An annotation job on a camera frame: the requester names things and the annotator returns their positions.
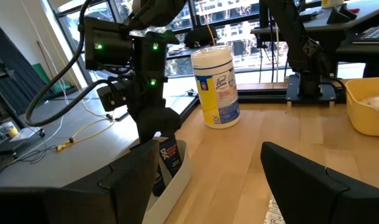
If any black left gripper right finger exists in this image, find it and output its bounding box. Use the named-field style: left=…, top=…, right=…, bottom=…
left=260, top=141, right=349, bottom=224

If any black folded panel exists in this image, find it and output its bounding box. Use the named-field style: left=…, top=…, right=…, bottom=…
left=0, top=23, right=50, bottom=103

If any white printed sachet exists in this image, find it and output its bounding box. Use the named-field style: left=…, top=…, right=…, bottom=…
left=263, top=195, right=287, bottom=224

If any black bag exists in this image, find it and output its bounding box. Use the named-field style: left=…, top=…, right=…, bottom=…
left=184, top=26, right=218, bottom=49

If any navy DSC tube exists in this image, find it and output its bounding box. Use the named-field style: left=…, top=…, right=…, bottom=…
left=159, top=134, right=183, bottom=179
left=151, top=164, right=167, bottom=197

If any yellow plastic bin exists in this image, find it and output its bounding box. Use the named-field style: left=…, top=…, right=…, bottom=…
left=344, top=77, right=379, bottom=138

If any clear cotton swab bag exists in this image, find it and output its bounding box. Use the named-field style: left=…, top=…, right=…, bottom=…
left=359, top=94, right=379, bottom=119

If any Lysol wipes canister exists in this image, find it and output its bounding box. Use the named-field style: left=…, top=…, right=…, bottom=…
left=190, top=45, right=241, bottom=129

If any grey wheeled cart base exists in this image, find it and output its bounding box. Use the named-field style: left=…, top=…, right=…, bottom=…
left=0, top=126, right=46, bottom=155

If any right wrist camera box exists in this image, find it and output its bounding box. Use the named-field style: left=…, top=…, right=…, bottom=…
left=96, top=81, right=128, bottom=112

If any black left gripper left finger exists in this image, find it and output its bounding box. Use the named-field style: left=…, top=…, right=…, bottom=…
left=62, top=139, right=161, bottom=224

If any yellow extension cord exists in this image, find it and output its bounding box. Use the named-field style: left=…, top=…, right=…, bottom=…
left=56, top=119, right=116, bottom=152

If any light grey plastic bin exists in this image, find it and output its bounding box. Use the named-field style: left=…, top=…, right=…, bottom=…
left=126, top=136, right=192, bottom=224

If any black laptop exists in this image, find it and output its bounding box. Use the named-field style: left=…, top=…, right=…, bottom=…
left=352, top=21, right=379, bottom=44

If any green mat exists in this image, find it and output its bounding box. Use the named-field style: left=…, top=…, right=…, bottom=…
left=32, top=62, right=75, bottom=95

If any small white tub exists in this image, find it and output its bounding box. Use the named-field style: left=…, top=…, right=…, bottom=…
left=1, top=120, right=19, bottom=139

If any grey operator desk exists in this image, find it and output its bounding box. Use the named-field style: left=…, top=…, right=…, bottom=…
left=250, top=0, right=379, bottom=35

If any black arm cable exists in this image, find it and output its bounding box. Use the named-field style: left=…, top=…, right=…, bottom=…
left=24, top=0, right=137, bottom=127

